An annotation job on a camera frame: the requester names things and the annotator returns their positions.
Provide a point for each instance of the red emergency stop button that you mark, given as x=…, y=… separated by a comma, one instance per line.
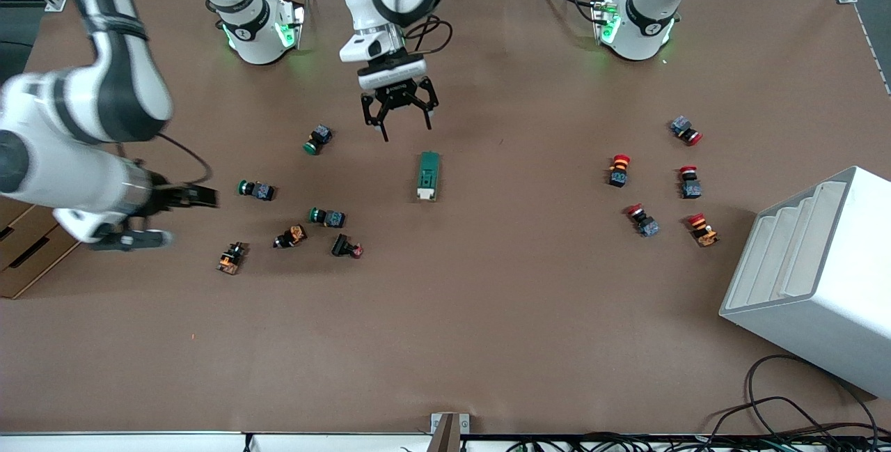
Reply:
x=646, y=224
x=704, y=233
x=690, y=187
x=618, y=175
x=682, y=127

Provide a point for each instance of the green mushroom push button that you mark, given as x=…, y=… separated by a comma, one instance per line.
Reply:
x=263, y=191
x=334, y=218
x=320, y=136

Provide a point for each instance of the white slotted rack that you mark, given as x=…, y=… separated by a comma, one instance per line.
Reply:
x=821, y=313

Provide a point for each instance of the brown cardboard box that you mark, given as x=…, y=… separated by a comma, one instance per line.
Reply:
x=21, y=274

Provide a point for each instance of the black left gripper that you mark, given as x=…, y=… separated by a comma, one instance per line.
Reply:
x=397, y=95

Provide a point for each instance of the black orange selector switch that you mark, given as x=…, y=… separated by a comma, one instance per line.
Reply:
x=228, y=262
x=296, y=234

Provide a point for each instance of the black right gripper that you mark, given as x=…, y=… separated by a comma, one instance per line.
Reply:
x=162, y=199

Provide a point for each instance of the black square push button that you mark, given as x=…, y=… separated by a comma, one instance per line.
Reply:
x=341, y=246

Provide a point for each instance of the green load switch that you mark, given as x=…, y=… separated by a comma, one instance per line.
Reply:
x=428, y=173

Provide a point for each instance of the grey metal bracket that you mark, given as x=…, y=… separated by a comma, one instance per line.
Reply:
x=451, y=424

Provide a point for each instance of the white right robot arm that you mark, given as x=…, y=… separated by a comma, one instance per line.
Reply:
x=104, y=97

